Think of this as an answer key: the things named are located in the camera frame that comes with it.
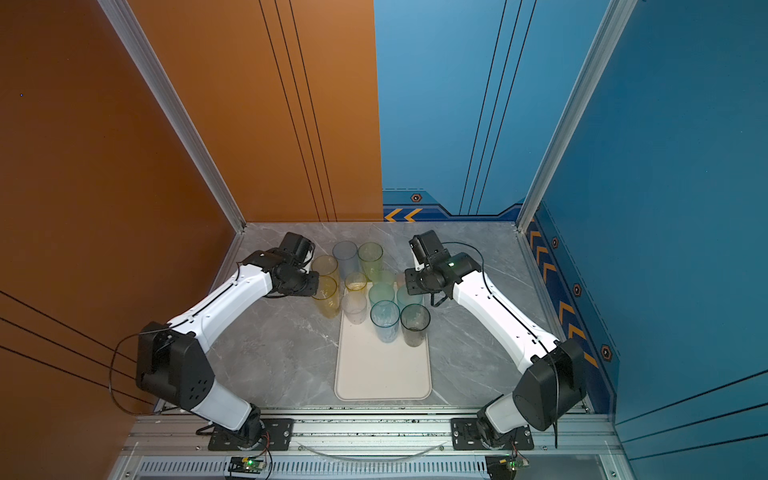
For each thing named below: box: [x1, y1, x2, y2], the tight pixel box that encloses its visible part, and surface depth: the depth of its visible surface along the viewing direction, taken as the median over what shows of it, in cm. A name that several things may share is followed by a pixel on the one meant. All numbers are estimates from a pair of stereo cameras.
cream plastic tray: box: [334, 293, 433, 402], surface depth 86 cm
